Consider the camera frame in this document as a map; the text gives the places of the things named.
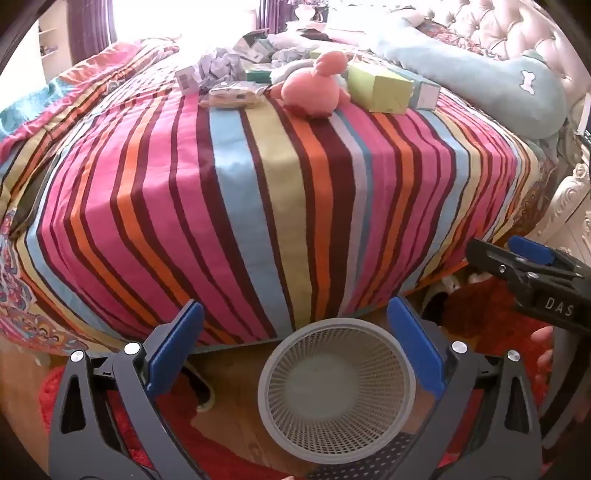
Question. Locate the white furry slipper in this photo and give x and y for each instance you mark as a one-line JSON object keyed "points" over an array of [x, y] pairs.
{"points": [[438, 295], [203, 392]]}

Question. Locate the pink plush toy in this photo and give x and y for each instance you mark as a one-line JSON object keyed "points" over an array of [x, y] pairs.
{"points": [[304, 92]]}

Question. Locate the teal green box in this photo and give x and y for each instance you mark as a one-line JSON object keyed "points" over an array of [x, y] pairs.
{"points": [[258, 74]]}

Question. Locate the tufted headboard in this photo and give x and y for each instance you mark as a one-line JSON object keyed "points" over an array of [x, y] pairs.
{"points": [[508, 23]]}

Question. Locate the light blue long pillow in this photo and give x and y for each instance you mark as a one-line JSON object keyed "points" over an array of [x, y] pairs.
{"points": [[461, 50]]}

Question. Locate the person's right hand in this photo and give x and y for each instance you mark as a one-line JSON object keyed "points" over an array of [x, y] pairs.
{"points": [[545, 339]]}

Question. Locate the dark star print cloth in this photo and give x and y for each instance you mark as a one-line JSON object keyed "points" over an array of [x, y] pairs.
{"points": [[369, 461]]}

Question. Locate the white mesh wastebasket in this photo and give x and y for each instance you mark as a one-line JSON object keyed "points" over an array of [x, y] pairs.
{"points": [[337, 392]]}

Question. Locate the purple curtain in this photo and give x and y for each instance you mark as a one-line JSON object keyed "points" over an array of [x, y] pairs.
{"points": [[92, 23], [277, 11]]}

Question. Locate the colourful floral quilt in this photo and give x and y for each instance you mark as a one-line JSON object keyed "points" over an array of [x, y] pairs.
{"points": [[46, 106]]}

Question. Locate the clear plastic packet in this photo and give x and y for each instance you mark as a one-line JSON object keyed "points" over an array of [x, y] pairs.
{"points": [[231, 94]]}

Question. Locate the striped bed sheet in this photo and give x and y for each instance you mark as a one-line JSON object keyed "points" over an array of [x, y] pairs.
{"points": [[231, 184]]}

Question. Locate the pale teal and white box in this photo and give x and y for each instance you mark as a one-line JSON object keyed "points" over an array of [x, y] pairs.
{"points": [[427, 94]]}

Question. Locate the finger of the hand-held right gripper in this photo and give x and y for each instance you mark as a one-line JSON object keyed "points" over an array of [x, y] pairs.
{"points": [[531, 249], [489, 258]]}

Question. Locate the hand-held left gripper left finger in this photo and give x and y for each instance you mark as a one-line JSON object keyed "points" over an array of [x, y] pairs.
{"points": [[178, 337]]}

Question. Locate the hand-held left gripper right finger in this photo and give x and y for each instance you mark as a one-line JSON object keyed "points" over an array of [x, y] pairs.
{"points": [[415, 341]]}

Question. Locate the white paper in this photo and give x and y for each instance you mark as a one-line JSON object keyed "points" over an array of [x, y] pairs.
{"points": [[221, 67]]}

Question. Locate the light green box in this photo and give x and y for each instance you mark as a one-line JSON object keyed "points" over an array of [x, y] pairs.
{"points": [[374, 87]]}

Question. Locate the white vase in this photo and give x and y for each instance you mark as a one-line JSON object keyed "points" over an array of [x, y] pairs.
{"points": [[305, 11]]}

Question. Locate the white shelf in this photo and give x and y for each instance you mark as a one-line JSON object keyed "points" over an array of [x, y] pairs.
{"points": [[51, 46]]}

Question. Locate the small white box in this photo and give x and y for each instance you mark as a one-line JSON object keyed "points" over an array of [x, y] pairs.
{"points": [[187, 81]]}

